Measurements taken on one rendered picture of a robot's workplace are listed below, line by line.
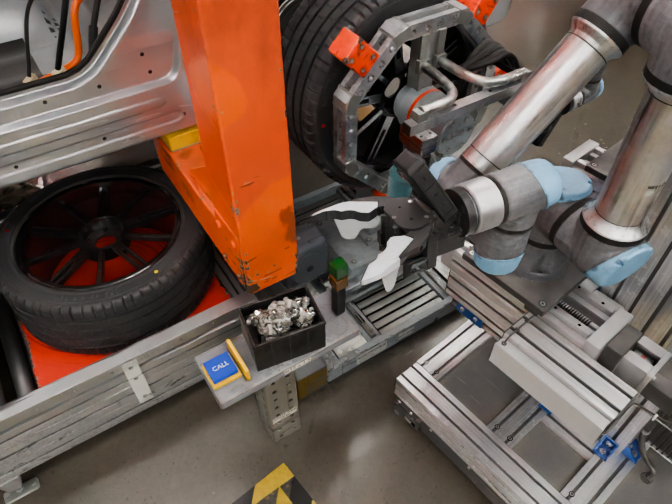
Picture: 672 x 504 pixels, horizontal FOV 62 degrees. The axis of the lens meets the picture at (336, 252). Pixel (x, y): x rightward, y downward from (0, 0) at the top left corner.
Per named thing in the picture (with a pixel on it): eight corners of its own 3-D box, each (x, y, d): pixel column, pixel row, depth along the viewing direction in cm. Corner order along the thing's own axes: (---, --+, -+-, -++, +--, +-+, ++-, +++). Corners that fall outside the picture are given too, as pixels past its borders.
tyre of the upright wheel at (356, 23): (470, 25, 197) (363, -103, 146) (519, 53, 183) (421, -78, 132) (358, 176, 214) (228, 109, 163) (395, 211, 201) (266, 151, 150)
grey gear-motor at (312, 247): (278, 234, 236) (272, 168, 210) (333, 300, 212) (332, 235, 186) (240, 251, 229) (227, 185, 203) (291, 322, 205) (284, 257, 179)
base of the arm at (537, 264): (580, 259, 126) (595, 228, 119) (540, 293, 120) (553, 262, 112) (525, 223, 134) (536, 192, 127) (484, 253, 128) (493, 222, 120)
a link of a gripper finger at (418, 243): (411, 269, 69) (436, 229, 74) (411, 260, 68) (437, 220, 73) (376, 259, 70) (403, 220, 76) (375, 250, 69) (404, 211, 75)
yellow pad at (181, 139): (194, 118, 189) (192, 105, 185) (212, 138, 181) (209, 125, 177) (155, 131, 184) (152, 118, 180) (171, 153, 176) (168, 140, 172)
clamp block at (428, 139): (413, 133, 145) (415, 116, 141) (436, 151, 140) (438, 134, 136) (397, 140, 143) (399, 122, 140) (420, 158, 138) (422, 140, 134)
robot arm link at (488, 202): (507, 192, 75) (471, 165, 81) (479, 202, 74) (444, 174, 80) (500, 236, 80) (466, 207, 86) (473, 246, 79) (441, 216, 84)
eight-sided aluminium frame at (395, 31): (463, 145, 195) (496, -16, 156) (477, 155, 192) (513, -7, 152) (332, 202, 175) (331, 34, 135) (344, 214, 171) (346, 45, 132)
